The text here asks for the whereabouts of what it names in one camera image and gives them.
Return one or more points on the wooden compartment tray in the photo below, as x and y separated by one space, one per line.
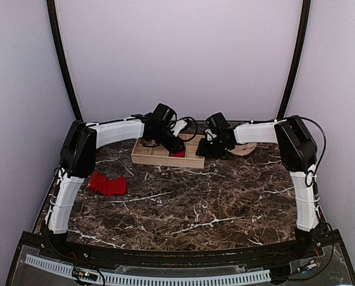
159 156

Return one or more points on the black frame post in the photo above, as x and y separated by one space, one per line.
56 35
299 43

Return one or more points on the plain red sock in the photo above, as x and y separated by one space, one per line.
107 187

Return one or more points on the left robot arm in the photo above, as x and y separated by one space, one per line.
77 157

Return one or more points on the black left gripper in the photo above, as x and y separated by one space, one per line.
173 148

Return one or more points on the white perforated cable duct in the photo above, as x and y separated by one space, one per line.
136 275

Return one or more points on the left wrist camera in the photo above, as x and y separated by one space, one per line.
164 113

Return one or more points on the red Santa face sock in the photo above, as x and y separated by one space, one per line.
178 155

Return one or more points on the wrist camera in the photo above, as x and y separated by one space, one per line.
217 123
164 113

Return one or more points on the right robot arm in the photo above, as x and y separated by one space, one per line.
296 147

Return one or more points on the cream painted ceramic plate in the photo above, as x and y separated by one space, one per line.
243 149

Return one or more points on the black front rail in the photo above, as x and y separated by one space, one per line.
274 255

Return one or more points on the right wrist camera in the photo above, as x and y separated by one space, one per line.
217 123

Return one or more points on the right black frame post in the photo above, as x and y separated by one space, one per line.
299 43

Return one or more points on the left black frame post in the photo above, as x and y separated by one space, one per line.
56 35

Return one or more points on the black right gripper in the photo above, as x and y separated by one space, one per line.
203 150

